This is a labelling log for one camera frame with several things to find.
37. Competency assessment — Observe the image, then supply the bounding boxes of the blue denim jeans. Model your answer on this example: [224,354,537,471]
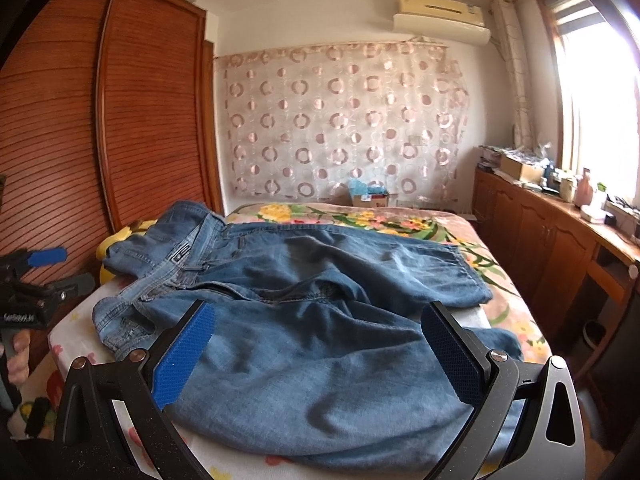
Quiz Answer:
[92,202,491,472]

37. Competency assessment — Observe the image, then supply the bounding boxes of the person's left hand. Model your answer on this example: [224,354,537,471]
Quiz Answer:
[6,330,32,388]

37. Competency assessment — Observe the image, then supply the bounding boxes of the white strawberry flower sheet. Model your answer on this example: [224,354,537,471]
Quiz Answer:
[49,278,422,480]

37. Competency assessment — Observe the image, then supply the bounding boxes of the yellow Pikachu plush toy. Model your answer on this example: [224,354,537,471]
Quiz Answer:
[94,219,158,286]

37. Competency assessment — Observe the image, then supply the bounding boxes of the wooden sideboard cabinet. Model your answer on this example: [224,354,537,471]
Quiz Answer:
[472,170,639,356]

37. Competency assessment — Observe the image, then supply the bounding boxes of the wooden slatted wardrobe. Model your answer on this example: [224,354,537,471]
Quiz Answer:
[1,0,222,284]

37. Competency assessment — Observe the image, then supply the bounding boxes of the pink bottle on cabinet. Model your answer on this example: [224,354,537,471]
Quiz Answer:
[574,168,593,209]

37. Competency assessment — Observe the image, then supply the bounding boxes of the cardboard box on cabinet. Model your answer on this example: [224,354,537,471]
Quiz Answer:
[499,154,544,183]

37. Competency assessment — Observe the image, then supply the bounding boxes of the pink circle patterned curtain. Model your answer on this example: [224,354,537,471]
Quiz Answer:
[216,41,469,206]

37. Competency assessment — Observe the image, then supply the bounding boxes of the box with blue bag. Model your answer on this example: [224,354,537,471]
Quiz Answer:
[348,179,397,208]

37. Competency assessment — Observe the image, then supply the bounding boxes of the white patterned side curtain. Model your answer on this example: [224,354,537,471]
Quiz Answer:
[490,0,535,151]

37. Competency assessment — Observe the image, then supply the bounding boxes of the window with wooden frame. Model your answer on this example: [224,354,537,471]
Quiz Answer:
[537,0,639,206]

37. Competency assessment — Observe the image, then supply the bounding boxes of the white wall air conditioner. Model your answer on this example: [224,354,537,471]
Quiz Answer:
[394,0,491,47]

